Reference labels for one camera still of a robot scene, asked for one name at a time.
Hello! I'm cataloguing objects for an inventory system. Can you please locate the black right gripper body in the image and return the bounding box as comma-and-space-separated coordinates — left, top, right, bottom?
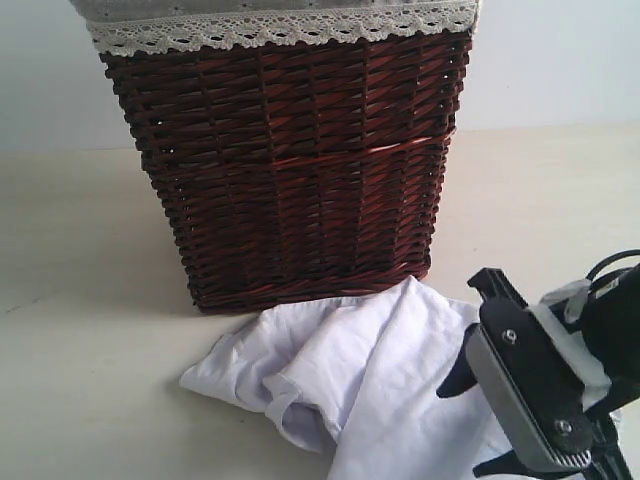
467, 267, 639, 479

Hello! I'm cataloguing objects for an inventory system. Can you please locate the white shirt with red trim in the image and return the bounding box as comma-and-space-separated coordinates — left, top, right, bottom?
179, 277, 532, 479

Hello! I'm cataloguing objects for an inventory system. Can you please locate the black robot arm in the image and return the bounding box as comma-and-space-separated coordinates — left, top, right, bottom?
464, 267, 639, 479

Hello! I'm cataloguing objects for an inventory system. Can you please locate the dark brown wicker basket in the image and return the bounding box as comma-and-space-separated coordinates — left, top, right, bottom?
101, 31, 472, 314

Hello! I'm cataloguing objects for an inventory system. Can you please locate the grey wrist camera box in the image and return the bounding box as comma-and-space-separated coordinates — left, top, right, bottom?
459, 298, 595, 479

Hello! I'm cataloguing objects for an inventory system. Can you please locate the black cable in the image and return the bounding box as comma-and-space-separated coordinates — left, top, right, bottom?
584, 248, 640, 281

